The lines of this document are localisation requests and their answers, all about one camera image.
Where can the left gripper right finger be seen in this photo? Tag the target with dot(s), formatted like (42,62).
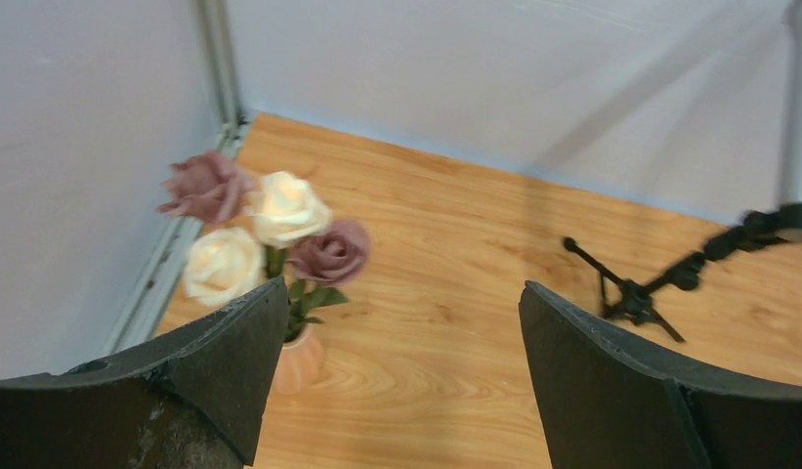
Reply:
(608,398)

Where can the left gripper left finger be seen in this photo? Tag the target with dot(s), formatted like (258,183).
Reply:
(193,397)

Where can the cream artificial rose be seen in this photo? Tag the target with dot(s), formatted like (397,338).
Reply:
(223,265)

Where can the mauve artificial rose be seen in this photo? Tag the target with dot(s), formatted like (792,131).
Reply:
(321,265)

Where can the white artificial rose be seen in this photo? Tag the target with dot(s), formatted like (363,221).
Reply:
(282,211)

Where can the dark pink artificial flower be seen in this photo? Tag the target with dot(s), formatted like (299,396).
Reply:
(209,187)

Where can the pink ribbed vase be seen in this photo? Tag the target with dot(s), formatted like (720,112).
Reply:
(300,362)

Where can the black tripod stand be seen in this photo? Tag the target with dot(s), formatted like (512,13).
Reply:
(626,299)

